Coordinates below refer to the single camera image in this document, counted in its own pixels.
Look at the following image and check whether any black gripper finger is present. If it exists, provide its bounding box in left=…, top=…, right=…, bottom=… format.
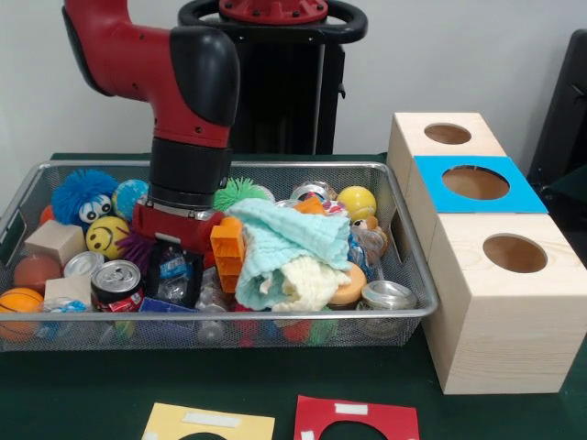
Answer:
left=185, top=249, right=205, bottom=309
left=146, top=240, right=164, bottom=299

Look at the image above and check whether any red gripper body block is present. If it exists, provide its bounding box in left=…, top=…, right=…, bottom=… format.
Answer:
left=132, top=196, right=226, bottom=256

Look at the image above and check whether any yellow card with round hole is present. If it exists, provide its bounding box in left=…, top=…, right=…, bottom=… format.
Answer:
left=140, top=401, right=276, bottom=440

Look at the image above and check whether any red card with round hole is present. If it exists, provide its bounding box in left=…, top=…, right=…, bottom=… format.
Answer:
left=293, top=394, right=421, bottom=440

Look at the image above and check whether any wooden box with three holes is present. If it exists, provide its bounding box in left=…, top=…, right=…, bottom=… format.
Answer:
left=387, top=112, right=587, bottom=395

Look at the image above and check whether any purple spiky ball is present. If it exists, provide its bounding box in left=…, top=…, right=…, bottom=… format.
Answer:
left=116, top=228, right=155, bottom=276

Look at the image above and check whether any orange toy building brick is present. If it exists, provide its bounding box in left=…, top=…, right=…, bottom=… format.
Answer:
left=209, top=215, right=249, bottom=294

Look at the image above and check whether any yellow smiley face ball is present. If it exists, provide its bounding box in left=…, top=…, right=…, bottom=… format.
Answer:
left=85, top=215, right=132, bottom=260

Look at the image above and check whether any green fuzzy ball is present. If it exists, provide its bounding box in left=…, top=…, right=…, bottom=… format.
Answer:
left=213, top=177, right=271, bottom=213

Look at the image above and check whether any mint green cloth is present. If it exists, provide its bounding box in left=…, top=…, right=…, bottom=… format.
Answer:
left=227, top=197, right=353, bottom=313

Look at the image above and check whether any plain wooden block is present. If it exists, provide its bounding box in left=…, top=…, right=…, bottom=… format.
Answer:
left=25, top=219, right=88, bottom=267

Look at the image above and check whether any blue fuzzy ball with eyes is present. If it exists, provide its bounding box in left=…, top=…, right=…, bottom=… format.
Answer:
left=50, top=169, right=119, bottom=226

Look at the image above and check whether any brown ball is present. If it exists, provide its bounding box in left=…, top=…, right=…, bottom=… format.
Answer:
left=13, top=253, right=63, bottom=294

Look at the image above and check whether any orange basketball toy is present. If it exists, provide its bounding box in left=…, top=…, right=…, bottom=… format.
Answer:
left=0, top=287, right=47, bottom=343

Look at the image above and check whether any plain yellow ball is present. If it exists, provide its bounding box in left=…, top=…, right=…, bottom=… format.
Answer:
left=337, top=185, right=378, bottom=221

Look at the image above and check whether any black chair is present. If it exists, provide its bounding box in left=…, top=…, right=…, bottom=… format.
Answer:
left=526, top=29, right=587, bottom=184

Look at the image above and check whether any black pedestal with red base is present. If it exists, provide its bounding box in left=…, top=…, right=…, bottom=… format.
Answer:
left=177, top=0, right=368, bottom=156

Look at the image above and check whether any silver wire mesh bin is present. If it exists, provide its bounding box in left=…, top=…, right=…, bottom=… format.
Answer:
left=0, top=159, right=440, bottom=353

